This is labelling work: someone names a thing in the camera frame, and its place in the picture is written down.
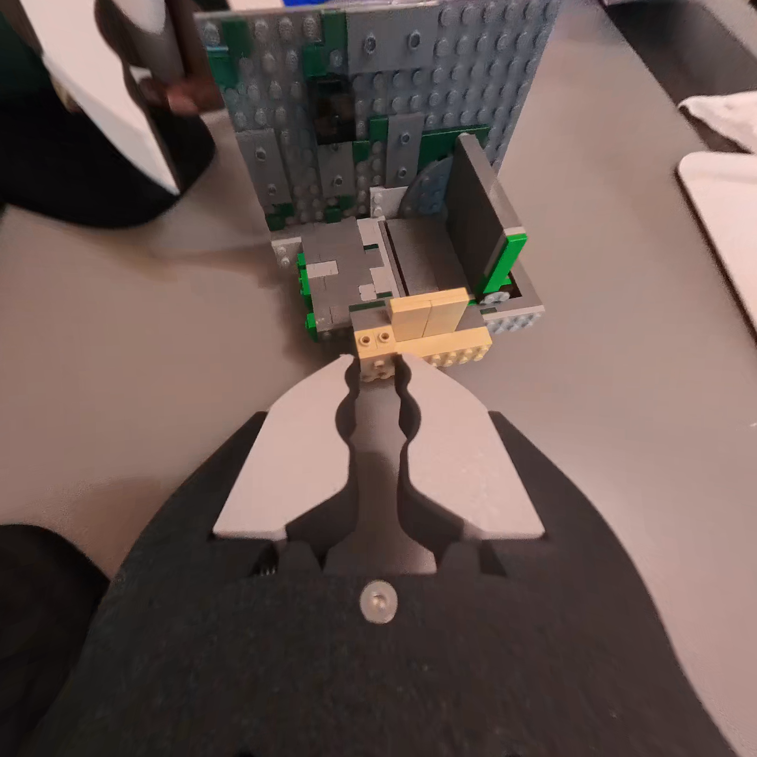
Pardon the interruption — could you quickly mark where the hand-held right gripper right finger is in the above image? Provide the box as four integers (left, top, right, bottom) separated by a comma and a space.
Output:
396, 354, 546, 540

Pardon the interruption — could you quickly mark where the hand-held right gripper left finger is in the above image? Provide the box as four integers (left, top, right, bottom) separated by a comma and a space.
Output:
212, 354, 363, 540

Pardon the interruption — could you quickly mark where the tan brick piece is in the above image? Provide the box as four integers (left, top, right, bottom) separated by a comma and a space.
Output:
352, 287, 493, 385

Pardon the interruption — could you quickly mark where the grey brick baseplate build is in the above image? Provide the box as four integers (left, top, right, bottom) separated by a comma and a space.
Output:
194, 0, 564, 356

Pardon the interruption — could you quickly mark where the person's left forearm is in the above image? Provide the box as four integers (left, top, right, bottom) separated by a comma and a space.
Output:
0, 18, 216, 228

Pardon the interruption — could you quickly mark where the person's left hand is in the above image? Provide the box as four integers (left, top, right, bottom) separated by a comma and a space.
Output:
141, 76, 228, 116

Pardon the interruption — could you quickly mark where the person's sweater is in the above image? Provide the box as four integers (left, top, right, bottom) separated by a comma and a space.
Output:
0, 525, 110, 757

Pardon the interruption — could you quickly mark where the white tray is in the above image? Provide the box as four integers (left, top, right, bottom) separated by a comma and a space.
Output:
676, 151, 757, 347

